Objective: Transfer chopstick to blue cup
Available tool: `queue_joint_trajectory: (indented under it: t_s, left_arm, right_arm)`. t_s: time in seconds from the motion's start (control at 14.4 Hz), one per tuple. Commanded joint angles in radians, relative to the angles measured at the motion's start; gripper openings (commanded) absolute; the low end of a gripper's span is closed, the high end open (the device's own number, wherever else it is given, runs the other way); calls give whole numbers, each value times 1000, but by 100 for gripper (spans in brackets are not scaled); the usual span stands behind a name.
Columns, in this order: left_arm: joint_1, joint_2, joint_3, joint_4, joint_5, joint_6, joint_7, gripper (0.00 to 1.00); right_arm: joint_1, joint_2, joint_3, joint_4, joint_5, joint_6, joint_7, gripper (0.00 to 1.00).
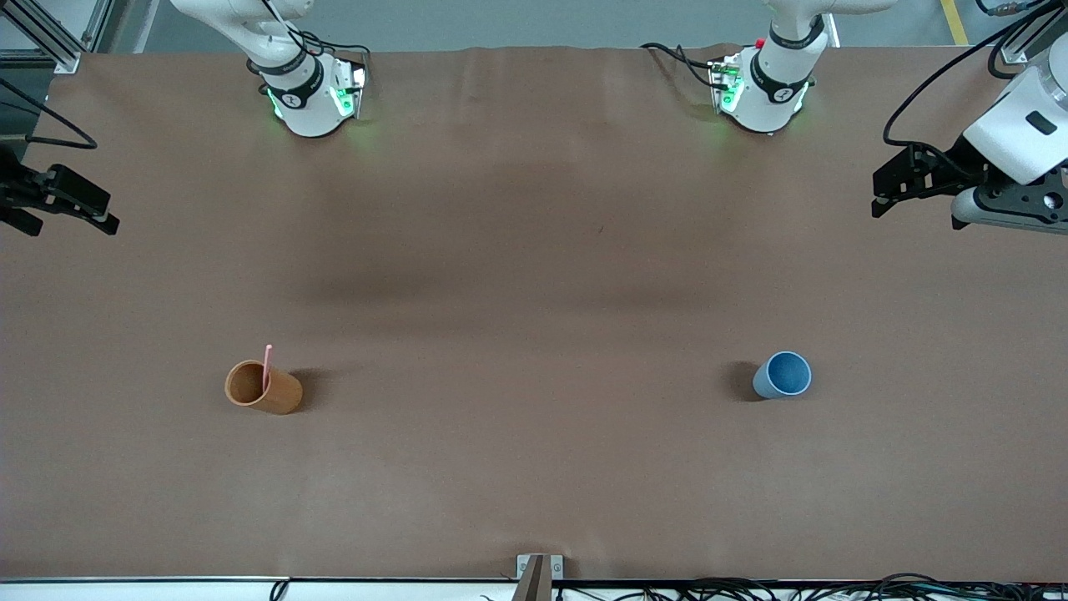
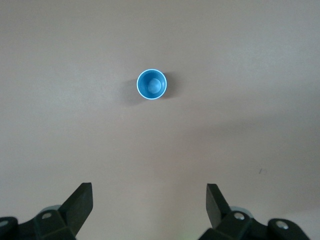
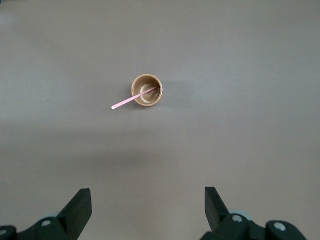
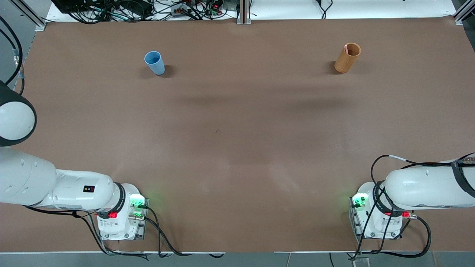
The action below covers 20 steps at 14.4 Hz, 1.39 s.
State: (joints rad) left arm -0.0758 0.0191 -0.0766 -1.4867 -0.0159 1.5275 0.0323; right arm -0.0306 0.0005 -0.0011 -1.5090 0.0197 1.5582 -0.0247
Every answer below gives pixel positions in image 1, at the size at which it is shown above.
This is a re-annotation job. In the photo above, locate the blue cup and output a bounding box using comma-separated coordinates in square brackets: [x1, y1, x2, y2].
[752, 351, 813, 402]

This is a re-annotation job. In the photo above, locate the brown cylindrical cup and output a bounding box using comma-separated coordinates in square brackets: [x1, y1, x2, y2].
[224, 359, 303, 416]

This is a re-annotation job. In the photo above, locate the brown table cover sheet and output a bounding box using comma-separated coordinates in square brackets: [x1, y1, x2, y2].
[0, 43, 1068, 583]

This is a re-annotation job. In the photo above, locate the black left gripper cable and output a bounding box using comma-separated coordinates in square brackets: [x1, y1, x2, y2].
[883, 0, 1068, 180]

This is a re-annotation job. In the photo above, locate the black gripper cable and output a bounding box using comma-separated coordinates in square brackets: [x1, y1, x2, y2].
[0, 78, 98, 151]
[883, 0, 1068, 180]

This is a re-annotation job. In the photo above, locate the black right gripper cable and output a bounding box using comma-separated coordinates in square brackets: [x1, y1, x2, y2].
[0, 78, 98, 151]

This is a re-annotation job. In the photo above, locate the aluminium frame profile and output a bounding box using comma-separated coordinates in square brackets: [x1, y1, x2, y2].
[1001, 0, 1068, 66]
[0, 0, 113, 74]

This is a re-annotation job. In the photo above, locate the black arm base cable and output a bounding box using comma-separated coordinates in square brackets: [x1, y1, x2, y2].
[250, 0, 373, 93]
[641, 42, 727, 89]

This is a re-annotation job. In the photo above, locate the black floor cable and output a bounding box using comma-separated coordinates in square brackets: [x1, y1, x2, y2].
[551, 576, 835, 601]
[834, 573, 1068, 601]

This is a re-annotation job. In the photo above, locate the brown camera support post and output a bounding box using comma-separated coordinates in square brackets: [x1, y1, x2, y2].
[511, 555, 552, 601]

